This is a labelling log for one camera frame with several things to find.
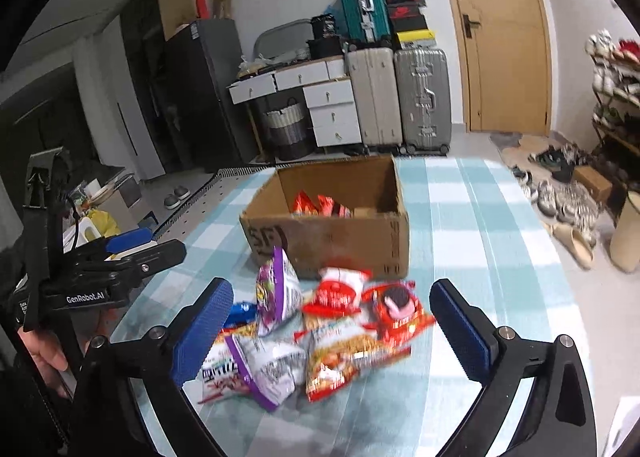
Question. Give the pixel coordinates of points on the person's left hand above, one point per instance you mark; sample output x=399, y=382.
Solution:
x=45, y=357

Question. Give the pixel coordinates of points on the red bag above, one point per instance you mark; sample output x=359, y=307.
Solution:
x=201, y=4

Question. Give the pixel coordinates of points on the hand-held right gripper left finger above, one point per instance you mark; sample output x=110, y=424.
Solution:
x=202, y=332

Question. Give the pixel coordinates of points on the black storage box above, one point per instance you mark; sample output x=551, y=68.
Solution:
x=325, y=49

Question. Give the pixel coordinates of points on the row of shoes on rack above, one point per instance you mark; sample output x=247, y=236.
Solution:
x=615, y=77

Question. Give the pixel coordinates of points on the silver suitcase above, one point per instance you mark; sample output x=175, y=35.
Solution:
x=422, y=97

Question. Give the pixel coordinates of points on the teal suitcase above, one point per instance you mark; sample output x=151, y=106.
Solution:
x=360, y=2

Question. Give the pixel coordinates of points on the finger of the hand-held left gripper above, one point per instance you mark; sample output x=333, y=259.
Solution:
x=160, y=254
x=130, y=239

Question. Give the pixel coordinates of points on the white red snack packet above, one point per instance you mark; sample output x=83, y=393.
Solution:
x=340, y=292

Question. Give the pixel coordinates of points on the beige bin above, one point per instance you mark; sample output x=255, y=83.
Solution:
x=627, y=232

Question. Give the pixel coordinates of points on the woven laundry basket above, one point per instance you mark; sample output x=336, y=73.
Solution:
x=285, y=129

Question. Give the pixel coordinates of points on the red cookie packet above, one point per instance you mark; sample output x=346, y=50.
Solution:
x=397, y=309

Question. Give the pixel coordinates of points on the orange noodle snack packet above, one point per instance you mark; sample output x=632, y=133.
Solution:
x=345, y=357

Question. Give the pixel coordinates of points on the white drawer desk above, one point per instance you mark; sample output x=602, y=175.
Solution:
x=330, y=112

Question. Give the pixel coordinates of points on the small brown cardboard box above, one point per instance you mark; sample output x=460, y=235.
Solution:
x=592, y=184

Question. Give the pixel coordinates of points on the grey slipper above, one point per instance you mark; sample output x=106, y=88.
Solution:
x=171, y=201
x=182, y=193

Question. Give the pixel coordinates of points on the beige suitcase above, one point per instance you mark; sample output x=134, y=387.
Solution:
x=372, y=97

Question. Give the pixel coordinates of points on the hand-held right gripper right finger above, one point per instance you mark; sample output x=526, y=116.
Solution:
x=462, y=332

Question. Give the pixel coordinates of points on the grey rounded panel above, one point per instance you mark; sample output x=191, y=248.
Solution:
x=285, y=39

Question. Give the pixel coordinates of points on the blue snack packet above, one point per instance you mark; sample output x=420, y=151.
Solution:
x=241, y=312

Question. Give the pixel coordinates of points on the white packet with red print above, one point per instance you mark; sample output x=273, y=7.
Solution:
x=220, y=377

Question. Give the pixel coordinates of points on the pile of sneakers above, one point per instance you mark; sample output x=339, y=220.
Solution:
x=560, y=187

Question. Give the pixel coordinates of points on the beige slide sandal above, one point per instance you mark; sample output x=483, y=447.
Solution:
x=575, y=244

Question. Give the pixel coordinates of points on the black printed bag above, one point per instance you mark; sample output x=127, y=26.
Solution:
x=324, y=27

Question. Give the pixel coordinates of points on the wooden door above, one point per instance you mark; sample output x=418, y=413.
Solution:
x=500, y=37

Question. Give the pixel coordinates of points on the purple white snack packet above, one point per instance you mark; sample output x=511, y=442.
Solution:
x=275, y=287
x=270, y=362

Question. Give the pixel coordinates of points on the yellow black shoe box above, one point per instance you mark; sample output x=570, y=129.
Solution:
x=415, y=39

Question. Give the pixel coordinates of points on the brown paper bag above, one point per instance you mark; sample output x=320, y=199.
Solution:
x=222, y=2

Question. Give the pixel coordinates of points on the black shoe box red logo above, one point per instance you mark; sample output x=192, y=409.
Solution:
x=406, y=14

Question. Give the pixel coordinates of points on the checked tablecloth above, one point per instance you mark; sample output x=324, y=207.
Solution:
x=450, y=217

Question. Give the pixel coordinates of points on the black refrigerator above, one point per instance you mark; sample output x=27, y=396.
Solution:
x=205, y=87

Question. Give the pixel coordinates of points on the black cabinet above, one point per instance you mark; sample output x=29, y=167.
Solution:
x=145, y=62

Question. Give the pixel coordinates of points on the shoe rack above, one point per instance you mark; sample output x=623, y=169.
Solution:
x=602, y=132

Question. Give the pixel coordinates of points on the large brown cardboard box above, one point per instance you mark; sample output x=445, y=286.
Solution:
x=172, y=2

